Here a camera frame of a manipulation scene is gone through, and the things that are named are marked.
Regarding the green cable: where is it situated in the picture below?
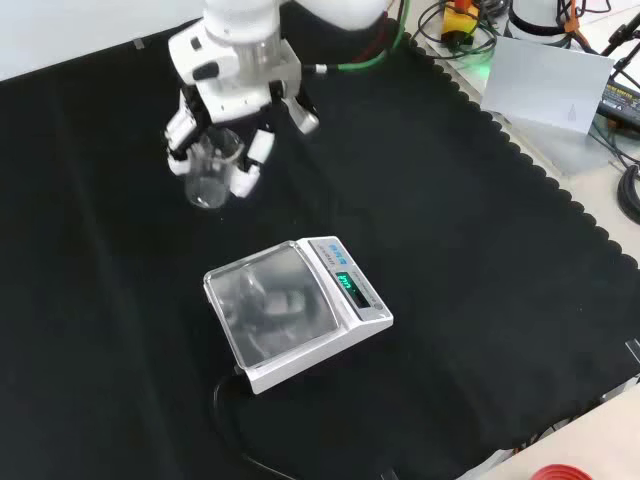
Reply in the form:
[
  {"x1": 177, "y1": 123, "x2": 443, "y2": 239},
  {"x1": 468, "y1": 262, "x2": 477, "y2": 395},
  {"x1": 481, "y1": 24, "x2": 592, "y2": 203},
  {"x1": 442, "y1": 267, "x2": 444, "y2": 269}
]
[{"x1": 302, "y1": 0, "x2": 413, "y2": 76}]

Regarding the black balance power cable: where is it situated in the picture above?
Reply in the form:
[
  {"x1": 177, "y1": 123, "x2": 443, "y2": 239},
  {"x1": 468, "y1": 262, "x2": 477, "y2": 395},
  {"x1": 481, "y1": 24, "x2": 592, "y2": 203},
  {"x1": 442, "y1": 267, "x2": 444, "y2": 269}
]
[{"x1": 211, "y1": 367, "x2": 321, "y2": 480}]

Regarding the pale board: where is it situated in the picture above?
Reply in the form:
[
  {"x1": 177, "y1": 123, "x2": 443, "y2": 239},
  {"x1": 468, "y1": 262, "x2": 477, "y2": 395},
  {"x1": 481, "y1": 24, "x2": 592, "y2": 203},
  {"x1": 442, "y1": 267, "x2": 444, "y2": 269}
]
[{"x1": 479, "y1": 34, "x2": 616, "y2": 136}]

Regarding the black tripod leg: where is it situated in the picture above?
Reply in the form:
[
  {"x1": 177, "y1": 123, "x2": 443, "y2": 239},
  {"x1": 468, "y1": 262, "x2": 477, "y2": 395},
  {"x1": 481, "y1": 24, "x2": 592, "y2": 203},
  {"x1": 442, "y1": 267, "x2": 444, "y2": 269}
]
[{"x1": 599, "y1": 10, "x2": 640, "y2": 57}]

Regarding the yellow stop button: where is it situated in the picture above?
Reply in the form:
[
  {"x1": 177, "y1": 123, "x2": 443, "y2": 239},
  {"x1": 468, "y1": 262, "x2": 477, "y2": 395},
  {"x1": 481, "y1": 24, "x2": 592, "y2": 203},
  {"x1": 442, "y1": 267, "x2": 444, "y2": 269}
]
[{"x1": 439, "y1": 0, "x2": 481, "y2": 47}]

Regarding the clear glass beaker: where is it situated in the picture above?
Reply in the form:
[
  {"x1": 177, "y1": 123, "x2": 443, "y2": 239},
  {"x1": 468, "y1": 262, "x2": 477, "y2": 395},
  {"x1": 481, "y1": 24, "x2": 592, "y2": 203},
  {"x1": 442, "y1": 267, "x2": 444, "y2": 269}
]
[{"x1": 183, "y1": 126, "x2": 245, "y2": 210}]

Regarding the white cylindrical base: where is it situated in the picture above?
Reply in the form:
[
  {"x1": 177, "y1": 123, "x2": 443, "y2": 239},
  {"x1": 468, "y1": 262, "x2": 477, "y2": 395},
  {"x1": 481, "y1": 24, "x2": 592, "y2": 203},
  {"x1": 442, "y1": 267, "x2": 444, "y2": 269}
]
[{"x1": 507, "y1": 0, "x2": 571, "y2": 43}]

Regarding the black power adapter yellow label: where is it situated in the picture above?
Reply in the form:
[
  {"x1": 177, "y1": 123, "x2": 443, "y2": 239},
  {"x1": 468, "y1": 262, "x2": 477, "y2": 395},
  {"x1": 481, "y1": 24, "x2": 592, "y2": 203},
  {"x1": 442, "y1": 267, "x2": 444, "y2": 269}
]
[{"x1": 595, "y1": 68, "x2": 640, "y2": 121}]

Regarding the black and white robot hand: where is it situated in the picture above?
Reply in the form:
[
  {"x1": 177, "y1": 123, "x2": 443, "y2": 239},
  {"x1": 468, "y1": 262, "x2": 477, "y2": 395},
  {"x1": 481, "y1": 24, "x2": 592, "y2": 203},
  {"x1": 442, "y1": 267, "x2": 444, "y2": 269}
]
[{"x1": 163, "y1": 48, "x2": 321, "y2": 199}]

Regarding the white electronic balance steel pan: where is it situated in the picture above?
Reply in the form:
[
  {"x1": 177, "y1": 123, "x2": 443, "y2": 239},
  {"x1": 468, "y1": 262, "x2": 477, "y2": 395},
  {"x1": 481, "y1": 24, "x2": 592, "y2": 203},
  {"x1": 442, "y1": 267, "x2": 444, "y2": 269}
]
[{"x1": 203, "y1": 235, "x2": 395, "y2": 396}]

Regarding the black coiled cable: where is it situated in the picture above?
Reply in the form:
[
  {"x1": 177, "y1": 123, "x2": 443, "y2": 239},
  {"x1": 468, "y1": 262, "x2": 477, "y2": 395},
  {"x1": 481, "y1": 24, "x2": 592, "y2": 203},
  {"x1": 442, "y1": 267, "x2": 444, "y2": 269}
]
[{"x1": 617, "y1": 163, "x2": 640, "y2": 225}]

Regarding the black bench cloth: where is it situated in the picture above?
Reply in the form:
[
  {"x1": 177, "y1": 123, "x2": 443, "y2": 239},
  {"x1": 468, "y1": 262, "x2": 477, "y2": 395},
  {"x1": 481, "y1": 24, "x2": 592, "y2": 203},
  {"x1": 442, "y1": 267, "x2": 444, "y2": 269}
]
[{"x1": 0, "y1": 4, "x2": 640, "y2": 480}]

